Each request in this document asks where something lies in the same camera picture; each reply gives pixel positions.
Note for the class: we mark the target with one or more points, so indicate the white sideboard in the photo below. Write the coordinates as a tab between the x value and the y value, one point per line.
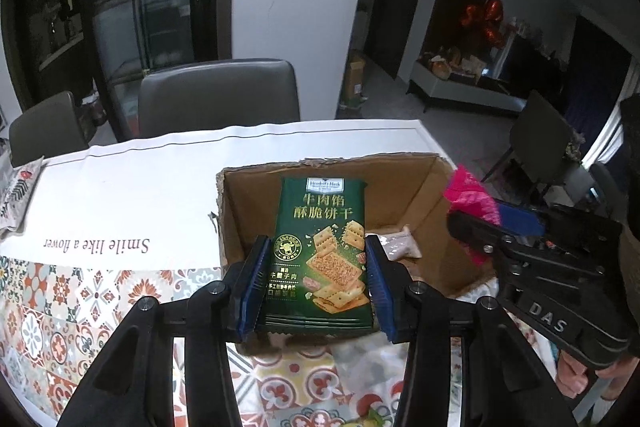
460	89

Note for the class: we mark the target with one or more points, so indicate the red foil balloon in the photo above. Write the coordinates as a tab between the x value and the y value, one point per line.
482	19

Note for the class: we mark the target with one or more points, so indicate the brown cardboard carton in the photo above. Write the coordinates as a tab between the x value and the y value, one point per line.
354	79

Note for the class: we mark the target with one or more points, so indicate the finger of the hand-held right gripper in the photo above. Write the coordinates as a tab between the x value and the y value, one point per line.
475	232
520	219

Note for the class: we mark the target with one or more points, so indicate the dark dining chair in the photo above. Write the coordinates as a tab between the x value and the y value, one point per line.
535	142

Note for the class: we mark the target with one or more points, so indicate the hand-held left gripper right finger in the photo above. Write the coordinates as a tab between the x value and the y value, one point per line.
377	287

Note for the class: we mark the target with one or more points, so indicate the wide grey dining chair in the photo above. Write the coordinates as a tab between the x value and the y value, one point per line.
215	97

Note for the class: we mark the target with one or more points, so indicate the white plastic wrapper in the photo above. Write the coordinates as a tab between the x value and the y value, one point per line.
370	359

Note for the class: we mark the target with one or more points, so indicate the patterned tablecloth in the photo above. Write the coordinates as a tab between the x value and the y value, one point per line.
100	217

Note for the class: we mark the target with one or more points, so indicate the pale wrapped snack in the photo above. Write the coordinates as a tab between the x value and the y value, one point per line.
397	244

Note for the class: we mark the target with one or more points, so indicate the white printed bag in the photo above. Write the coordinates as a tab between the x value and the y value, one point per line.
17	197

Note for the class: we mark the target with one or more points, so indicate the pink snack packet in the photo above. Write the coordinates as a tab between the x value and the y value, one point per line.
470	192

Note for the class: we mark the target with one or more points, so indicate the person's right hand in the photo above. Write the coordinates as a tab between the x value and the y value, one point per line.
575	382

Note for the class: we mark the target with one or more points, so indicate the green cracker packet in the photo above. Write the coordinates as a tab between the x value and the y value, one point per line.
320	227

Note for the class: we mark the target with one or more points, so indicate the cardboard box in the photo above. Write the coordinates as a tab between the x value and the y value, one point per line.
400	192

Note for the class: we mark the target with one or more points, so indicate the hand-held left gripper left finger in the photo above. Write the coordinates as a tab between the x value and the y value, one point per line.
250	287

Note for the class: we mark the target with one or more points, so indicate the glass sliding door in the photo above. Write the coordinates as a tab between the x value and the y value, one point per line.
150	7

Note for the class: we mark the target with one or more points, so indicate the narrow grey dining chair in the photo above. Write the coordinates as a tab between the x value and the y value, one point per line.
47	127

